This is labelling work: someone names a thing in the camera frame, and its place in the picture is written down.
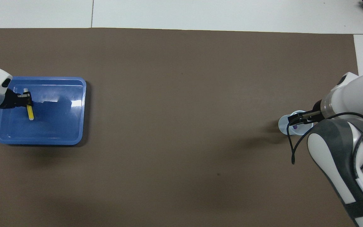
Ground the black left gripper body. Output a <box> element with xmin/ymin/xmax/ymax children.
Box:
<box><xmin>0</xmin><ymin>89</ymin><xmax>20</xmax><ymax>109</ymax></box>

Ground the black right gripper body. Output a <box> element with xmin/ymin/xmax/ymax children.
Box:
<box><xmin>311</xmin><ymin>100</ymin><xmax>327</xmax><ymax>122</ymax></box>

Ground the yellow pen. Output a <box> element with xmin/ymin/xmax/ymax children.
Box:
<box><xmin>23</xmin><ymin>88</ymin><xmax>34</xmax><ymax>121</ymax></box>

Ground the translucent plastic cup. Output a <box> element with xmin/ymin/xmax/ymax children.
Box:
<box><xmin>278</xmin><ymin>110</ymin><xmax>314</xmax><ymax>136</ymax></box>

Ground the blue plastic tray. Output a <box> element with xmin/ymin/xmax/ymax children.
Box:
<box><xmin>0</xmin><ymin>77</ymin><xmax>87</xmax><ymax>145</ymax></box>

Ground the brown table mat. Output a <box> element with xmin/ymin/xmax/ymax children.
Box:
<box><xmin>0</xmin><ymin>28</ymin><xmax>363</xmax><ymax>227</ymax></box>

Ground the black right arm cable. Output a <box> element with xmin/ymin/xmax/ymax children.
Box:
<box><xmin>288</xmin><ymin>112</ymin><xmax>363</xmax><ymax>165</ymax></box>

